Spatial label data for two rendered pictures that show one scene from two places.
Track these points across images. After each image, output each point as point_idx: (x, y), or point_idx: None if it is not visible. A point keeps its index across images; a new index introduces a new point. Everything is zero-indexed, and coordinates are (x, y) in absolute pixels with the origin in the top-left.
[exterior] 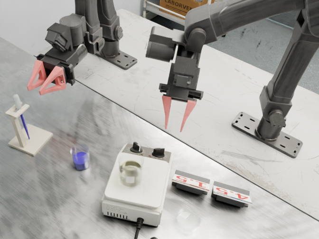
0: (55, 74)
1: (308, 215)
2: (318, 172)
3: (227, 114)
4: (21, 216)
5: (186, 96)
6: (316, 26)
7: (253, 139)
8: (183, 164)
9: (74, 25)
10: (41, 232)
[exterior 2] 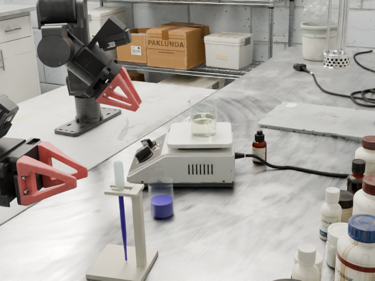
0: (56, 147)
1: (184, 111)
2: None
3: (54, 139)
4: (262, 237)
5: (118, 66)
6: None
7: (97, 127)
8: None
9: None
10: (275, 219)
